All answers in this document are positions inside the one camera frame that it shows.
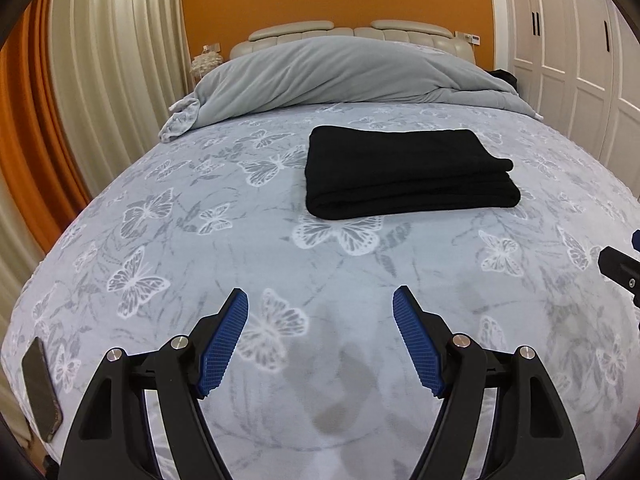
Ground black pants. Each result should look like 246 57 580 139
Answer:
305 126 521 220

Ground black smartphone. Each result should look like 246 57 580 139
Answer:
22 337 63 443

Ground dark item beside bed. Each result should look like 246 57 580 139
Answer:
488 70 518 92

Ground white wardrobe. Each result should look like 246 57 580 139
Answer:
506 0 639 193

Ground butterfly print bed sheet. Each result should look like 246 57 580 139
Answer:
1 104 639 479

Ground orange curtain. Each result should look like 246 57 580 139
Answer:
1 0 91 252

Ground grey duvet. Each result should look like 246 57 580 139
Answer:
158 36 537 143

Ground white bedside ornament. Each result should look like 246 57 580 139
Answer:
191 44 224 80

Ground cream curtain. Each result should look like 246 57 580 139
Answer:
1 0 191 316

